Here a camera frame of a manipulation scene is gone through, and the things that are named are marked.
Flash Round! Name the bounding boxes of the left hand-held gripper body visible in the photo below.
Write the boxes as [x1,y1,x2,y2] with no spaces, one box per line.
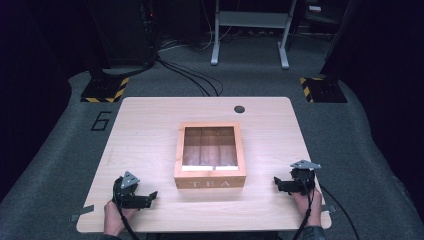
[112,170,150,210]

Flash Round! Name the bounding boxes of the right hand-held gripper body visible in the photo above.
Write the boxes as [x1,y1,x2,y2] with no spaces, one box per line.
[279,159,322,197]

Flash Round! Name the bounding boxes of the wooden tea box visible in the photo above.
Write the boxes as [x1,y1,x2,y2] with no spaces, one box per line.
[173,121,247,190]

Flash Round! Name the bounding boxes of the person's right hand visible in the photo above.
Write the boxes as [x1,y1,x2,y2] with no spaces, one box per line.
[292,187,324,228]

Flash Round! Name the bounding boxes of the black equipment cabinet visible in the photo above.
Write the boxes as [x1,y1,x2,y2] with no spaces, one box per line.
[85,0,158,69]

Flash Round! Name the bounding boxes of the white metal stand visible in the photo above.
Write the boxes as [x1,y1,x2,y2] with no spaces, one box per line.
[210,0,298,70]

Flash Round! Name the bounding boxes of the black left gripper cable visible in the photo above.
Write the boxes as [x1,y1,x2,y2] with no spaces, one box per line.
[114,199,141,240]

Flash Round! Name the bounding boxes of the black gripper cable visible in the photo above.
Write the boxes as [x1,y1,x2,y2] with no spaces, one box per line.
[114,199,141,240]
[291,170,317,240]

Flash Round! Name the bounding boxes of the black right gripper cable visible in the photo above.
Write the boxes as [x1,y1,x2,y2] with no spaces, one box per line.
[291,170,317,240]

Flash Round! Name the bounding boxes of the thin black cable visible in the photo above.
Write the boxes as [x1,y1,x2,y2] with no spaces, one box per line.
[319,183,362,240]

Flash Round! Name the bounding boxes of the black yellow striped base plate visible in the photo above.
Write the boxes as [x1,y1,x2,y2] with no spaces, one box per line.
[80,76,130,104]
[298,76,348,104]

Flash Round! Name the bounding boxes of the black floor cables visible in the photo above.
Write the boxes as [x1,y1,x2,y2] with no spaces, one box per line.
[155,54,225,98]

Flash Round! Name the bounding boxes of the black upright post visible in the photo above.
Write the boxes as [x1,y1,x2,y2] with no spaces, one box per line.
[319,0,368,85]

